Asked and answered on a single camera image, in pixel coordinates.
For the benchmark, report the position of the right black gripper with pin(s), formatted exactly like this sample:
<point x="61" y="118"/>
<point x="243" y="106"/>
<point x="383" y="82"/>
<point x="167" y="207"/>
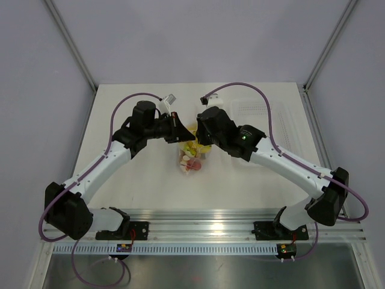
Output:
<point x="201" y="138"/>

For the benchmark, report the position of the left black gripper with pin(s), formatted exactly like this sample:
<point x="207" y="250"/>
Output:
<point x="178" y="132"/>

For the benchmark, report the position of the yellow banana bunch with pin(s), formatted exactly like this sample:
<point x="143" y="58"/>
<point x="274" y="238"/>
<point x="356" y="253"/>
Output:
<point x="194" y="149"/>

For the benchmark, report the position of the clear zip top bag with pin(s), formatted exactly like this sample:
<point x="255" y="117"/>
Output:
<point x="192" y="128"/>

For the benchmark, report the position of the red fruit bunch with leaves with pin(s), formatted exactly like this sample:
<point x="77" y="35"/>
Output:
<point x="189" y="164"/>

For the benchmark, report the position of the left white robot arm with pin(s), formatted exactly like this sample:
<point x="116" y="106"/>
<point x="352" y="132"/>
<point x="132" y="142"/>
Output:
<point x="66" y="204"/>

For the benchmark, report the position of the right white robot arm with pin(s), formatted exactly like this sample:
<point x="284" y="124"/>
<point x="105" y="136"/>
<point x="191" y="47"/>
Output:
<point x="326" y="189"/>

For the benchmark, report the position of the white perforated plastic basket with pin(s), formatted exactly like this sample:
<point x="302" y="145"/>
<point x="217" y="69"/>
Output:
<point x="249" y="111"/>

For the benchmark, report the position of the left small circuit board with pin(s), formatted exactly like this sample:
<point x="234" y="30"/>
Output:
<point x="124" y="248"/>

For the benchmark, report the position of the small circuit board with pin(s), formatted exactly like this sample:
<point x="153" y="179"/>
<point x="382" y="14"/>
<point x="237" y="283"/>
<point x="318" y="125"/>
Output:
<point x="124" y="248"/>
<point x="286" y="250"/>

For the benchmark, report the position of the right small circuit board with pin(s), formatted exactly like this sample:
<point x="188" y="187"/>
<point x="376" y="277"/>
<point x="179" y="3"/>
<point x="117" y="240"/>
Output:
<point x="286" y="250"/>

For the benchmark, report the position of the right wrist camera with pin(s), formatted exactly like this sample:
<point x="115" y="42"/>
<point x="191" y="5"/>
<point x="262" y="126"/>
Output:
<point x="212" y="101"/>

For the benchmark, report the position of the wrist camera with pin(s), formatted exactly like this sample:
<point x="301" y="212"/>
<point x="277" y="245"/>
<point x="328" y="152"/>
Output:
<point x="212" y="101"/>
<point x="165" y="104"/>

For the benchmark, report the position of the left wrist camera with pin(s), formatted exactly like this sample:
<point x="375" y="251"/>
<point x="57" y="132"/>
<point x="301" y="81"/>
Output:
<point x="165" y="104"/>

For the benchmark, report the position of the aluminium rail beam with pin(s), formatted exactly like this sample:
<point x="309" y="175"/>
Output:
<point x="207" y="226"/>

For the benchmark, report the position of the right aluminium corner post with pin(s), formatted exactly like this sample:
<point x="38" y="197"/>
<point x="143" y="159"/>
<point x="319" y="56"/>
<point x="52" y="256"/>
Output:
<point x="332" y="40"/>

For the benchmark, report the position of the aluminium corner post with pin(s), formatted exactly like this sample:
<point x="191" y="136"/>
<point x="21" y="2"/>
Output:
<point x="332" y="40"/>
<point x="70" y="43"/>

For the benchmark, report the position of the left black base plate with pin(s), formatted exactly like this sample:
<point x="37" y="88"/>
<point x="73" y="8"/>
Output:
<point x="138" y="230"/>

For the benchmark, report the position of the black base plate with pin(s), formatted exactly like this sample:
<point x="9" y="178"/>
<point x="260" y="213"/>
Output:
<point x="138" y="230"/>
<point x="266" y="230"/>

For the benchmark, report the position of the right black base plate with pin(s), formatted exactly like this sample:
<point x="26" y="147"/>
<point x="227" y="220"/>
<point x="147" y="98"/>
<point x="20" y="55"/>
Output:
<point x="266" y="230"/>

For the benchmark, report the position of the white slotted cable duct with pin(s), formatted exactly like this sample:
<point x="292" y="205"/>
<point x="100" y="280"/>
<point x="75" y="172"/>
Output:
<point x="168" y="249"/>

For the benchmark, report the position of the left aluminium corner post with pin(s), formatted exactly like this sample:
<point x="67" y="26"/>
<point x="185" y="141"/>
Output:
<point x="70" y="43"/>

